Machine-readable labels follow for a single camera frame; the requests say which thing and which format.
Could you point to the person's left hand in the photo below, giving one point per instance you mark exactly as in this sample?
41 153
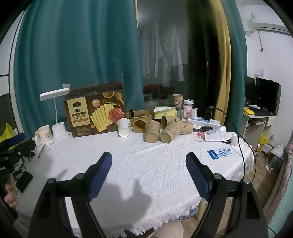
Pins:
10 196

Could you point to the white lace tablecloth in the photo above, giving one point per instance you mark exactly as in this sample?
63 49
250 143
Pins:
146 164

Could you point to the black power adapter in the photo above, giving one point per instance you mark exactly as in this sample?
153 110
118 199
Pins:
208 113

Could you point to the yellow plastic bag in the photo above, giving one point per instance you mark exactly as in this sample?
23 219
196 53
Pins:
263 141
6 132

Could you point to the white desk lamp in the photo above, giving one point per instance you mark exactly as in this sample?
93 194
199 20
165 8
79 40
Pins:
60 130

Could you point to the blue and white card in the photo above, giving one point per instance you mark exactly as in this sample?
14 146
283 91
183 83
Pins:
219 153

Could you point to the white paper cup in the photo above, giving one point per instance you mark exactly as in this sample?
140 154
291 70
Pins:
124 128

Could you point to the yellow curtain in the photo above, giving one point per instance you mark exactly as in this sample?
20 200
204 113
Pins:
223 45

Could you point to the yellow tissue pack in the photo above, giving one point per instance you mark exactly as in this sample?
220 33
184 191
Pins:
164 112

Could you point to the small black device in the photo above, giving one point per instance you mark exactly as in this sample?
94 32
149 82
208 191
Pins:
131 113

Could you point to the small white cup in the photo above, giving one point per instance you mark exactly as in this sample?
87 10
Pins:
235 140

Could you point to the black phone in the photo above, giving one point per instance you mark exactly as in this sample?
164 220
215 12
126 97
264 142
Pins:
24 181

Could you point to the teal curtain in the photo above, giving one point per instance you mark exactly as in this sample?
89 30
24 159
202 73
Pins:
75 45
237 57

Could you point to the black computer monitor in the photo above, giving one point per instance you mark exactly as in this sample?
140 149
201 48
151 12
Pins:
267 95
250 89

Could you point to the white power adapter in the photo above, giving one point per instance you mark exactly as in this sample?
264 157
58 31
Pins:
194 113

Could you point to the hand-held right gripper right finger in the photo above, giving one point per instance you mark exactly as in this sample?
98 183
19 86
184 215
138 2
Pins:
198 177

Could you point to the hanging white clothes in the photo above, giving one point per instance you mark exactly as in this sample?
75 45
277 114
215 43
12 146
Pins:
158 52

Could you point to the white face mask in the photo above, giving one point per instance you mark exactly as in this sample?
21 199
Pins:
221 137

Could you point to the white air conditioner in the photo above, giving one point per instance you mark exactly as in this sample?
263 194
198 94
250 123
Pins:
267 25

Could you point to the floral pink cloth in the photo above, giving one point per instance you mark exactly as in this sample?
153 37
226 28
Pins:
283 176

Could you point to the kraft paper bowl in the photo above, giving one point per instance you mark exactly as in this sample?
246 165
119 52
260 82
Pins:
144 115

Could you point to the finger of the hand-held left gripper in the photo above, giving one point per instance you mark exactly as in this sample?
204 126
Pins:
25 147
16 139

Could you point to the pink small object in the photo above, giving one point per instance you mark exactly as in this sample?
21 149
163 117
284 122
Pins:
201 134

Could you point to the jar with white lid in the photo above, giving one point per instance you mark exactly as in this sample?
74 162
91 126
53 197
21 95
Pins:
188 109

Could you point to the yellow packet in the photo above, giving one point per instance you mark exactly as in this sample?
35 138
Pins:
249 111

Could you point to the black pen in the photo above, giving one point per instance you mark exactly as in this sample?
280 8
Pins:
41 151

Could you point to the white wall socket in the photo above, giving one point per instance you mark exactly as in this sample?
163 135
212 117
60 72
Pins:
66 86

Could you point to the brown paper cup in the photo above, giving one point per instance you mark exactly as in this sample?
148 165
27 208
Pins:
153 131
187 127
177 100
166 121
139 126
170 133

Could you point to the white wall switch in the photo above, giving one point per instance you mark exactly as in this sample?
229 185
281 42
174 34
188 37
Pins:
261 72

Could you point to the brown cracker box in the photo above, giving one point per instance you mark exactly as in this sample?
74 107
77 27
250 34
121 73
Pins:
91 114

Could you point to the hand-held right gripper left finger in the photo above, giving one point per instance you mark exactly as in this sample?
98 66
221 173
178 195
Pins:
100 176

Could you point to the black keyboard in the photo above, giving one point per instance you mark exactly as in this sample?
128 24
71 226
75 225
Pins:
263 112

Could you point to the person's leg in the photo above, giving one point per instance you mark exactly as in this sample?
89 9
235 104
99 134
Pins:
168 230

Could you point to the white computer desk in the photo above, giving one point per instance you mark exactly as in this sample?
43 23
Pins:
254 128

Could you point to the white power strip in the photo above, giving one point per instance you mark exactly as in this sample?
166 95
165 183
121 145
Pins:
206 123

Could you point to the white mug with yellow print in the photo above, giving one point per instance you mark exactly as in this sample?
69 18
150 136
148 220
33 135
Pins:
45 135

